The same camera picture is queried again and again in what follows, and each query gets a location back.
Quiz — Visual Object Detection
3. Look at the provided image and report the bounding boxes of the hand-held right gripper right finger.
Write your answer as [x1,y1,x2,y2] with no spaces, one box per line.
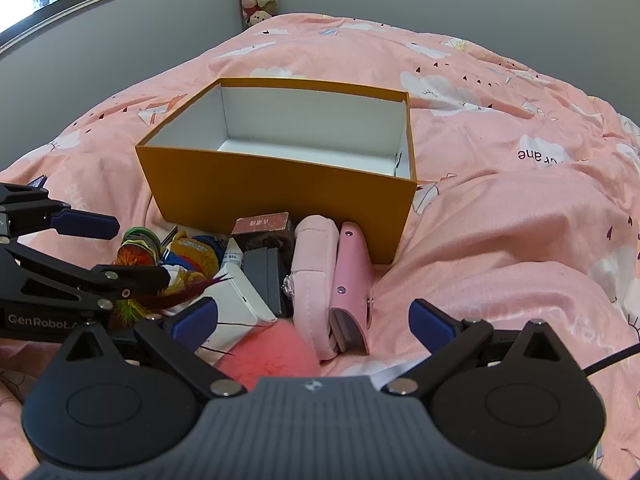
[382,299,590,402]

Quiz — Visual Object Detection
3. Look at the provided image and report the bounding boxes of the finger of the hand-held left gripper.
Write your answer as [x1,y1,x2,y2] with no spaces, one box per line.
[0,244,172,312]
[0,184,121,241]

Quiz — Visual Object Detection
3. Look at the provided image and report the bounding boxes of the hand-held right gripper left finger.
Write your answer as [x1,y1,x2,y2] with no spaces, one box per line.
[49,296,248,402]

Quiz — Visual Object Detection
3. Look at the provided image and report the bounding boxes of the colourful feather toy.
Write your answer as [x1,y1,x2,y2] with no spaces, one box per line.
[107,226,236,331]

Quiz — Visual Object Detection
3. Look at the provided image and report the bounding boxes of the pink fluffy pompom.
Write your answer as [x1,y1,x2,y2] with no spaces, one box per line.
[215,321,322,378]

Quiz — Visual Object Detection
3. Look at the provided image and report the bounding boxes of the dark grey box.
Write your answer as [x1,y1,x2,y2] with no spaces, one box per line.
[241,242,296,318]

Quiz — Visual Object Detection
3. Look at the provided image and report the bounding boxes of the pink leather wallet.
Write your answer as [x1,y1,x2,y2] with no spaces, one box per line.
[328,221,375,356]

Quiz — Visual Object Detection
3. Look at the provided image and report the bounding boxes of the small pink brown box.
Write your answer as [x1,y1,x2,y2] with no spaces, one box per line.
[231,211,296,251]

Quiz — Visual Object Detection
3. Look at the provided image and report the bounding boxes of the light pink pouch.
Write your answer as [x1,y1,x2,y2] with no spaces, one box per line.
[282,215,341,361]

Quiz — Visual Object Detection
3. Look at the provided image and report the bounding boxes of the orange cardboard box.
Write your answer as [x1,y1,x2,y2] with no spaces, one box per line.
[135,77,418,266]

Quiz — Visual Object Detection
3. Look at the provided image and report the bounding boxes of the pink printed blanket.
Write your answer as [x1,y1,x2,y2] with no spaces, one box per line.
[0,10,640,480]

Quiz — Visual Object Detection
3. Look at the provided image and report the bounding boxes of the black cable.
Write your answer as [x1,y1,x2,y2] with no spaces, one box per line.
[582,345,640,376]

